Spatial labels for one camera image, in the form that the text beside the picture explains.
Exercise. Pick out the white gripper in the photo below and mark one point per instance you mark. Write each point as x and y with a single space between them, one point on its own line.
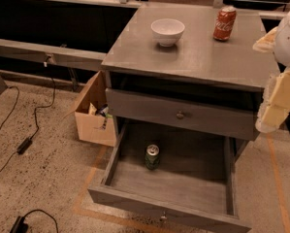
289 38

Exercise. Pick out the green soda can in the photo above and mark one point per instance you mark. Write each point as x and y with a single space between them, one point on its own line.
152 157

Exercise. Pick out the grey top drawer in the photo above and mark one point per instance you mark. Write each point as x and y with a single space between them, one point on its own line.
183 114

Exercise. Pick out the red cola can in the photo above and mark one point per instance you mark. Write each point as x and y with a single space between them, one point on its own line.
224 23

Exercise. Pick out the open middle drawer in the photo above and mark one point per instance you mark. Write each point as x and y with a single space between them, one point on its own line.
194 183

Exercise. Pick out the grey wooden cabinet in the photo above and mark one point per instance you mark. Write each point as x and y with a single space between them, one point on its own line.
196 68

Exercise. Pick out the white ceramic bowl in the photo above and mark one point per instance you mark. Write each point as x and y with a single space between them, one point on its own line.
167 31

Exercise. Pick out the items inside cardboard box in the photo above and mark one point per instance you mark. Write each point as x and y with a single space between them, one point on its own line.
103 112

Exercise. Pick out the cardboard box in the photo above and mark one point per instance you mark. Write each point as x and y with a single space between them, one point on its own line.
93 122

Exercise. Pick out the grey metal rail frame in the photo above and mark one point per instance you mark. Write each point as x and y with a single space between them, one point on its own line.
77 34

